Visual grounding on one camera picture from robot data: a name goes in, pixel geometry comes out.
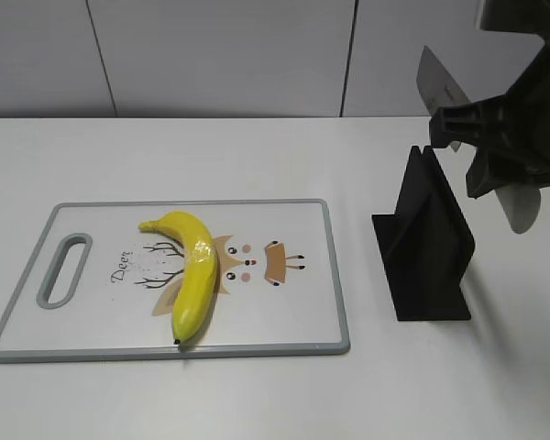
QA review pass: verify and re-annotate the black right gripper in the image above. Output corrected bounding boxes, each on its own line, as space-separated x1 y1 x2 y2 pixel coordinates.
429 45 550 200

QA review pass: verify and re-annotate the black knife stand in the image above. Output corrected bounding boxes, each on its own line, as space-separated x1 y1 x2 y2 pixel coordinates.
371 146 475 322

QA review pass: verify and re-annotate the white grey-rimmed cutting board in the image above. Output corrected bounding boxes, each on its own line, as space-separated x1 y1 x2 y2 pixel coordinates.
0 199 350 363

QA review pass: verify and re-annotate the yellow plastic banana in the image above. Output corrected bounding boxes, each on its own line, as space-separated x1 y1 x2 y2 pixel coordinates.
137 211 218 346

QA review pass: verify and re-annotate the white-handled kitchen knife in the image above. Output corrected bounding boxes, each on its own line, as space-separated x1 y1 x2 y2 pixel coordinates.
416 45 542 234

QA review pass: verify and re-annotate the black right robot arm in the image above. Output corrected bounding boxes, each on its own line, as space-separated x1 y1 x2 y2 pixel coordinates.
429 1 550 198

